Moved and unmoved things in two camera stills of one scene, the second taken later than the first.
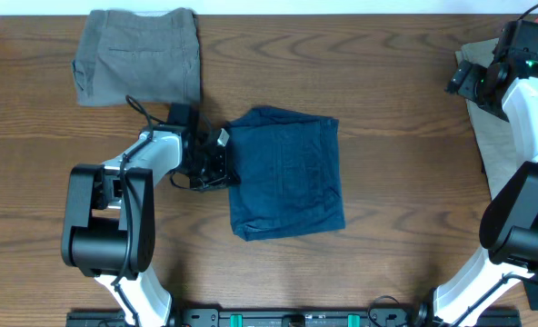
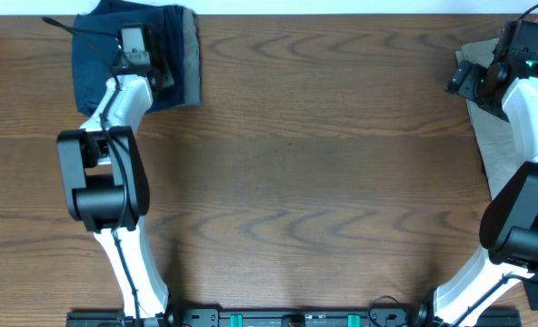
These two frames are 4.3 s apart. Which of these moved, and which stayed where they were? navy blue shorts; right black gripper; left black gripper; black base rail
Moved: navy blue shorts; left black gripper
Stayed: right black gripper; black base rail
